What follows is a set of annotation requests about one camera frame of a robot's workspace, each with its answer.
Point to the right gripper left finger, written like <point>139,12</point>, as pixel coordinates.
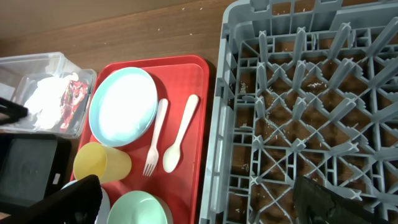
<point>78,203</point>

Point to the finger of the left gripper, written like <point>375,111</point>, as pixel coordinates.
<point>11,112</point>

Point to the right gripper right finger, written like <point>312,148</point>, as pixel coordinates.
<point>317,204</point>

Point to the yellow plastic cup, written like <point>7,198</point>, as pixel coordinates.
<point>107,163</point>

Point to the red snack wrapper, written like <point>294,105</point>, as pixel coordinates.
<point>71,99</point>

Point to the grey dishwasher rack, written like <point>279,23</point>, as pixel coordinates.
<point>303,88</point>

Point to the blue bowl with food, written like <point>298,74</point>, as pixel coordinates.
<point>104,207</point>

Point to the clear plastic bin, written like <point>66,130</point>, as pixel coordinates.
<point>19,77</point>

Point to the black plastic tray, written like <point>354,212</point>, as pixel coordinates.
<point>33,166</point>

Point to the mint green bowl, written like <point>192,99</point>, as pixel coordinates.
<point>140,207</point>

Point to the white plastic fork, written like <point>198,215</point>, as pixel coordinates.
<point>153,154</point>

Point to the red serving tray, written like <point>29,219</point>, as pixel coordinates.
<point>176,78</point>

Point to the white plastic spoon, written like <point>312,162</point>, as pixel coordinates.
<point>172,154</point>

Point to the light blue plate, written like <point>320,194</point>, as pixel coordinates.
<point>123,107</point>

